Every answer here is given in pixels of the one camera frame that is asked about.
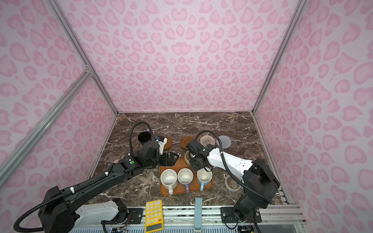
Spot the white mug blue handle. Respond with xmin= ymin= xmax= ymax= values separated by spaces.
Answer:
xmin=197 ymin=168 xmax=213 ymax=191

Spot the multicolour braided coaster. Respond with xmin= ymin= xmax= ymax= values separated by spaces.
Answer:
xmin=200 ymin=135 xmax=216 ymax=147

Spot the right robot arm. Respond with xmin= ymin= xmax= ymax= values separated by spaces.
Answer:
xmin=186 ymin=139 xmax=280 ymax=222

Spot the black mug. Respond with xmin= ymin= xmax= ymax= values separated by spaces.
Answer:
xmin=138 ymin=131 xmax=153 ymax=145

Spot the orange wooden tray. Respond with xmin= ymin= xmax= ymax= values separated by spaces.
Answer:
xmin=159 ymin=156 xmax=214 ymax=197

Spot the grey round coaster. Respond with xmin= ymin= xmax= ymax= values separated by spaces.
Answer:
xmin=217 ymin=136 xmax=232 ymax=149

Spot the aluminium diagonal frame bar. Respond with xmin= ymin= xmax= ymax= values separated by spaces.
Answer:
xmin=1 ymin=69 xmax=92 ymax=187

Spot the white mug purple handle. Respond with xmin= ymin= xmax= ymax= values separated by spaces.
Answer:
xmin=177 ymin=168 xmax=194 ymax=194

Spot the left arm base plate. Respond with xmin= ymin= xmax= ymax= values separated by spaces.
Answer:
xmin=101 ymin=208 xmax=143 ymax=225

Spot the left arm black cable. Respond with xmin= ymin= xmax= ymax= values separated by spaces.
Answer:
xmin=13 ymin=121 xmax=155 ymax=233

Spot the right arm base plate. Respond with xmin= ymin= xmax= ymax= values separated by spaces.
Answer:
xmin=220 ymin=207 xmax=262 ymax=224

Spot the aluminium front rail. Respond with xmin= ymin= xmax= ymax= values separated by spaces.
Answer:
xmin=72 ymin=204 xmax=310 ymax=233

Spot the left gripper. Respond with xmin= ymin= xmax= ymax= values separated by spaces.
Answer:
xmin=146 ymin=151 xmax=180 ymax=170

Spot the clear tape roll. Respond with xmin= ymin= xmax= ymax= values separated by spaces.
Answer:
xmin=224 ymin=175 xmax=241 ymax=192

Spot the dark wooden coaster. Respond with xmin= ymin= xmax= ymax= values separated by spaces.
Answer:
xmin=164 ymin=137 xmax=173 ymax=150

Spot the yellow calculator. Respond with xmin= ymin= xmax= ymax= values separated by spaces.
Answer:
xmin=145 ymin=200 xmax=164 ymax=233

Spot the light blue bar tool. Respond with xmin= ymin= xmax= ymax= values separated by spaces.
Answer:
xmin=193 ymin=197 xmax=203 ymax=233

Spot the cream yellow mug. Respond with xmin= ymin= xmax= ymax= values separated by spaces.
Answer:
xmin=184 ymin=151 xmax=191 ymax=168

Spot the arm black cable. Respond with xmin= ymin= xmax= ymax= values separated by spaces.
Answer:
xmin=194 ymin=130 xmax=276 ymax=204
xmin=13 ymin=121 xmax=155 ymax=233

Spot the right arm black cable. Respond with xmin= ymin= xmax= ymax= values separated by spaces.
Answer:
xmin=194 ymin=130 xmax=276 ymax=204

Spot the brown wooden coaster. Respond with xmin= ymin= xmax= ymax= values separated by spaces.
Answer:
xmin=179 ymin=136 xmax=194 ymax=150

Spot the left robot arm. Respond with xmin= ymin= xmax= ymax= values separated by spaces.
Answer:
xmin=38 ymin=141 xmax=179 ymax=233

